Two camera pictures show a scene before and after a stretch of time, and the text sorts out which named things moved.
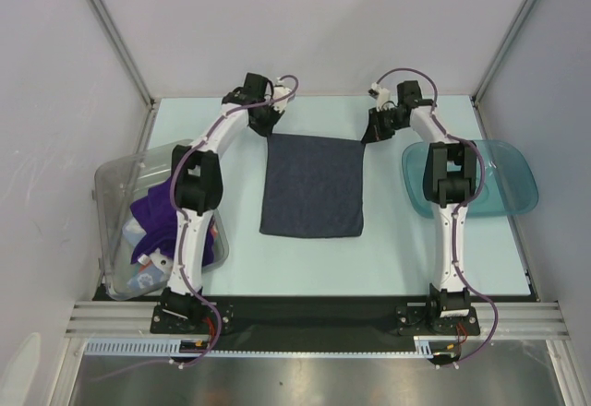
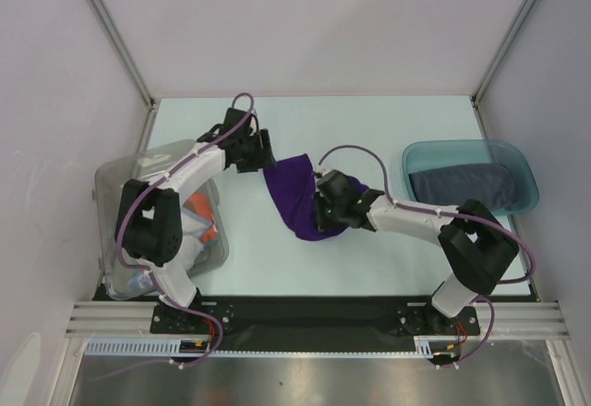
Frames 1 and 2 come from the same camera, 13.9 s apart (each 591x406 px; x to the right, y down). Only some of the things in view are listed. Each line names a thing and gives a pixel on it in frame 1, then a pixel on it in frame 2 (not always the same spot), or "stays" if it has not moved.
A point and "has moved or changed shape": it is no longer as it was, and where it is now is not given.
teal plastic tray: (511, 184) stays
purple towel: (157, 214) has moved or changed shape
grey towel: (313, 186) → (491, 183)
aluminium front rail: (98, 319) stays
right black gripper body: (379, 124) → (323, 214)
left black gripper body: (268, 116) → (255, 156)
